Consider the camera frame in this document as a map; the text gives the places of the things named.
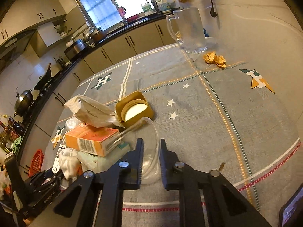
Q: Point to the kitchen window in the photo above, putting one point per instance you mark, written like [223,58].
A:
[107,13]

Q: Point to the black phone screen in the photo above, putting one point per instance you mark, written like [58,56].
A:
[291,213]

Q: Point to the crumpled orange peel scrap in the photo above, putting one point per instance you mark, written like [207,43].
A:
[213,58]

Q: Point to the orange medicine box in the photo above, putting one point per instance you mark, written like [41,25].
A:
[95,141]

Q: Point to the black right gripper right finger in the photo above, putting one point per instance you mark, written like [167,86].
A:
[206,199]

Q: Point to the clear plastic bag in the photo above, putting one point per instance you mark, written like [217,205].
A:
[149,151]

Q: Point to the steel lidded wok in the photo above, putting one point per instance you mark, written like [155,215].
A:
[23,102]

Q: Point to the silver rice cooker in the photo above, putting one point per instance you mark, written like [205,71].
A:
[74,49]

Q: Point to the beige lower kitchen cabinets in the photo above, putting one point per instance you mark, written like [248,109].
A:
[134,42]

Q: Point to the red mesh waste basket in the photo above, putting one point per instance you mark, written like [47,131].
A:
[36,163]

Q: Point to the clear glass beer mug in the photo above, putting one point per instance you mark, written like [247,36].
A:
[192,39]

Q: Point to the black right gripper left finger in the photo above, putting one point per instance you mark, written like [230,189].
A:
[96,199]

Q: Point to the beige kitchen cabinets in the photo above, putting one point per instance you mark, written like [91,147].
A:
[26,13]
[134,42]

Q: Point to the green tissue pack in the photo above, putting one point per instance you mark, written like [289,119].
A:
[98,164]

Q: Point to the black frying pan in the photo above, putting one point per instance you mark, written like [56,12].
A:
[45,78]

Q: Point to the white paper packet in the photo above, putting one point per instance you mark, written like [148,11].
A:
[92,112]

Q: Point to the yellow square lid container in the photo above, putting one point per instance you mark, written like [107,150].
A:
[132,108]

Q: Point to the beige upper kitchen cabinets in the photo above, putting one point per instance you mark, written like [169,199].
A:
[26,13]

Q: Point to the grey patterned tablecloth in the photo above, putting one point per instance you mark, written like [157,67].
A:
[227,119]

